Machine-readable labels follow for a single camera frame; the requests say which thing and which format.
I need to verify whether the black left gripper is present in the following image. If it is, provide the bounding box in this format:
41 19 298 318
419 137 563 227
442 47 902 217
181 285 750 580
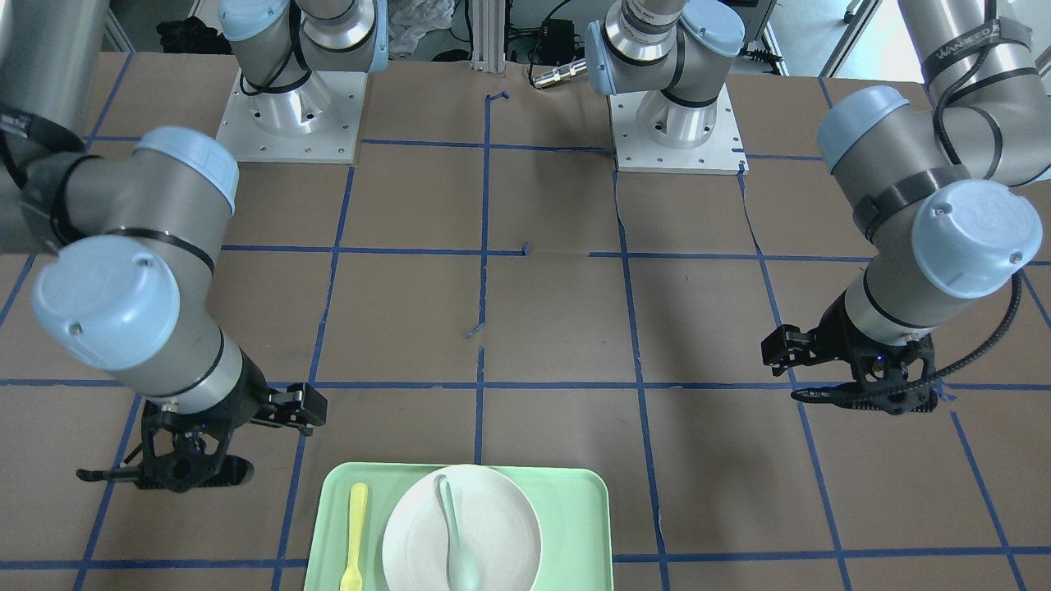
760 296 937 416

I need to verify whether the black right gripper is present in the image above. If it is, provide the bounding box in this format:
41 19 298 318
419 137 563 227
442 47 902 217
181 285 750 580
133 358 328 493

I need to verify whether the yellow plastic fork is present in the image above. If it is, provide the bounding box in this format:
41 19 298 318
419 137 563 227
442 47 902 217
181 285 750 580
338 482 370 590

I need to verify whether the white round plate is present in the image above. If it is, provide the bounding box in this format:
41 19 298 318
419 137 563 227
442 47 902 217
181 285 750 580
382 465 542 590

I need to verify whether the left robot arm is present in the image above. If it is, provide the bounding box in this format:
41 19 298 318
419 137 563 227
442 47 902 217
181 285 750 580
761 1 1049 415

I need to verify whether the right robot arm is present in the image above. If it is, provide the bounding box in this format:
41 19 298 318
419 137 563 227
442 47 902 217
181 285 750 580
2 1 328 493

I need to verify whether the grey-green plastic spoon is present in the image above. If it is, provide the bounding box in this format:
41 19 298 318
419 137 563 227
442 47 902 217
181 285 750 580
435 474 483 590

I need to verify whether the light green tray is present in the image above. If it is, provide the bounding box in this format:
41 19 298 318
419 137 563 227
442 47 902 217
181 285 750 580
305 461 614 590

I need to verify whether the black corrugated cable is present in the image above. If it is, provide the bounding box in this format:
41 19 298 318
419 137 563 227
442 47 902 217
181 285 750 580
792 271 1024 405

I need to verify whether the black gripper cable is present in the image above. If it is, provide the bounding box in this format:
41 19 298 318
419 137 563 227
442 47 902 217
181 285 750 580
76 466 145 485

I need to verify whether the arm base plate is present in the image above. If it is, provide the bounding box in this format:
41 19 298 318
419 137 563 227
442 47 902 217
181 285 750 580
215 72 369 165
607 86 750 176

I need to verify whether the aluminium frame post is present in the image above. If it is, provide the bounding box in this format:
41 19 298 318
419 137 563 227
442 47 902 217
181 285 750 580
468 0 507 77

